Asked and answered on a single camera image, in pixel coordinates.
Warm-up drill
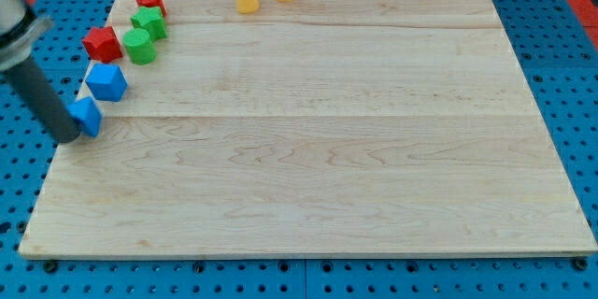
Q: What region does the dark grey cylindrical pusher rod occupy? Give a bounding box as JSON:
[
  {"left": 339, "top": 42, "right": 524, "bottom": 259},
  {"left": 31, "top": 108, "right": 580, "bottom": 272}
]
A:
[{"left": 3, "top": 57, "right": 80, "bottom": 144}]

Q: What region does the blue cube block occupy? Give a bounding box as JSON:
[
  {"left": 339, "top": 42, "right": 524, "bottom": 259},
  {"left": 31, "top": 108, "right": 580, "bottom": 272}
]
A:
[{"left": 85, "top": 63, "right": 128, "bottom": 102}]

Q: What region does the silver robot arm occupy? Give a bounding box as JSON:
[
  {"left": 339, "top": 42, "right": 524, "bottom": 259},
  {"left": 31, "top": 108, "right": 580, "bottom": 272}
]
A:
[{"left": 1, "top": 0, "right": 80, "bottom": 143}]

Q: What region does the blue triangular block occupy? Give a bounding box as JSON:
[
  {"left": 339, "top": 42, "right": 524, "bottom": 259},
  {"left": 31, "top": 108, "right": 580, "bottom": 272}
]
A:
[{"left": 66, "top": 96, "right": 102, "bottom": 137}]

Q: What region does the red star block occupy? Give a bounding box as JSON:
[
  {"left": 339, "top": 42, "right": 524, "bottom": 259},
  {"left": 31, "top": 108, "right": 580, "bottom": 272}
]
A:
[{"left": 82, "top": 26, "right": 123, "bottom": 64}]

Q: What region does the green cylinder block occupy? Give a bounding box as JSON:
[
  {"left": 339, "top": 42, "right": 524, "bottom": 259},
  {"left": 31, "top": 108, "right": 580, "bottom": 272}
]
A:
[{"left": 122, "top": 28, "right": 157, "bottom": 65}]

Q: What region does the green star block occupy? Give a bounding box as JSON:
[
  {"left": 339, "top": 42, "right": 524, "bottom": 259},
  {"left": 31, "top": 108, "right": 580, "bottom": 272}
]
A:
[{"left": 130, "top": 7, "right": 167, "bottom": 41}]

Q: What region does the light wooden board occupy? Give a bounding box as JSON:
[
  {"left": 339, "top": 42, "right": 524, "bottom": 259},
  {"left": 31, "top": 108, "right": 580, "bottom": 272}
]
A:
[{"left": 19, "top": 0, "right": 597, "bottom": 261}]

